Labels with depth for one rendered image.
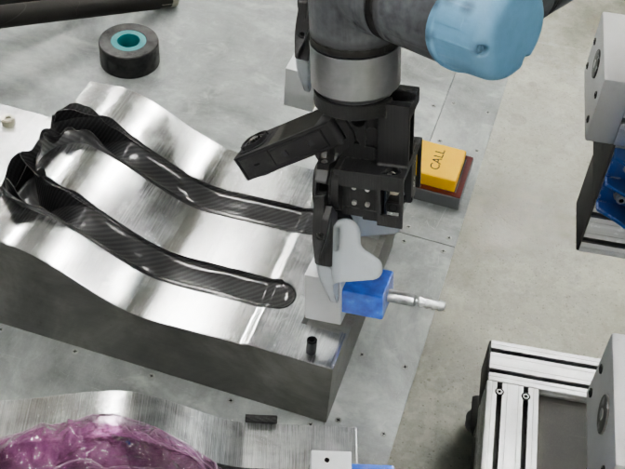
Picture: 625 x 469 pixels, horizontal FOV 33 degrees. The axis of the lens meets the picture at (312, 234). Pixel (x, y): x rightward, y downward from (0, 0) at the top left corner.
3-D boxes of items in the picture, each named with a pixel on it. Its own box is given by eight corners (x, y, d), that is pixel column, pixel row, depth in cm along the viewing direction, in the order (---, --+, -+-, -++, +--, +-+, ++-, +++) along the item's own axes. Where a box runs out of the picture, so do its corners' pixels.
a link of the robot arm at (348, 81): (297, 54, 84) (326, 12, 90) (299, 105, 87) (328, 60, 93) (388, 65, 82) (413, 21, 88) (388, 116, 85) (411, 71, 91)
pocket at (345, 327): (357, 320, 109) (361, 297, 106) (342, 359, 105) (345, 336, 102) (315, 308, 109) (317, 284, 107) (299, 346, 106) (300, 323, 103)
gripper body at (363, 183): (401, 237, 91) (404, 115, 84) (306, 222, 94) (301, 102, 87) (420, 190, 97) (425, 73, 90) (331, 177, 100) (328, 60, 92)
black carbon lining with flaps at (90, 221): (332, 225, 115) (339, 161, 109) (284, 334, 105) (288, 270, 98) (43, 146, 121) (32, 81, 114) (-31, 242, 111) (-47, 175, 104)
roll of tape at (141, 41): (161, 77, 142) (160, 57, 140) (100, 81, 141) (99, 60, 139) (157, 42, 148) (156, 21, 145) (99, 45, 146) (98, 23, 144)
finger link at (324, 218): (326, 274, 93) (331, 180, 90) (310, 271, 94) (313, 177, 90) (341, 253, 97) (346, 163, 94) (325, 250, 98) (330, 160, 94)
